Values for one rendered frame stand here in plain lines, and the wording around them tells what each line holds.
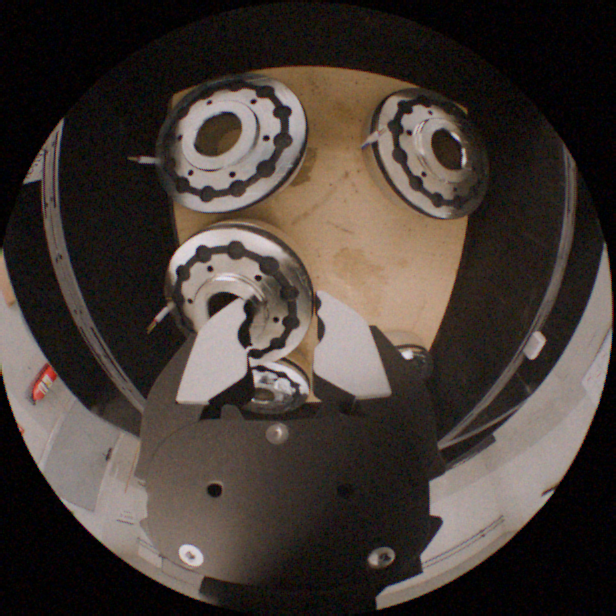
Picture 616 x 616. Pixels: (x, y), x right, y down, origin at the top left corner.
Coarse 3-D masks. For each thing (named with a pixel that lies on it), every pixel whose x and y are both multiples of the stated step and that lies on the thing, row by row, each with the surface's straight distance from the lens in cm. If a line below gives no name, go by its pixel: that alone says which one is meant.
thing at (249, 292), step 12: (216, 276) 12; (228, 276) 11; (240, 276) 11; (204, 288) 12; (216, 288) 12; (228, 288) 11; (240, 288) 11; (252, 288) 11; (204, 300) 12; (252, 300) 11; (264, 300) 11; (204, 312) 13; (252, 312) 12; (264, 312) 11; (204, 324) 13; (252, 324) 12; (264, 324) 12; (252, 336) 13
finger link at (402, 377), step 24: (384, 336) 9; (384, 360) 8; (408, 384) 7; (360, 408) 6; (384, 408) 7; (408, 408) 7; (432, 408) 7; (408, 432) 6; (432, 432) 7; (432, 456) 6
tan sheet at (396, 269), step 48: (336, 96) 18; (384, 96) 19; (336, 144) 16; (288, 192) 15; (336, 192) 15; (336, 240) 16; (384, 240) 17; (432, 240) 19; (336, 288) 17; (384, 288) 18; (432, 288) 21; (432, 336) 25
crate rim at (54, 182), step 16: (64, 128) 14; (64, 144) 14; (560, 144) 18; (64, 160) 14; (560, 160) 18; (64, 176) 13; (560, 176) 18; (64, 192) 13; (560, 192) 17; (64, 208) 13; (560, 208) 17; (64, 224) 13; (560, 224) 17; (64, 240) 13; (560, 240) 17; (64, 256) 13; (560, 256) 17; (64, 272) 14; (80, 272) 13; (80, 288) 13; (544, 288) 17; (80, 304) 13; (544, 304) 17; (96, 320) 13; (528, 320) 17; (96, 336) 14; (528, 336) 18; (112, 352) 14; (512, 352) 18; (112, 368) 15; (128, 368) 15; (128, 384) 16; (496, 384) 20; (144, 400) 16; (480, 400) 21; (464, 416) 23; (448, 432) 26
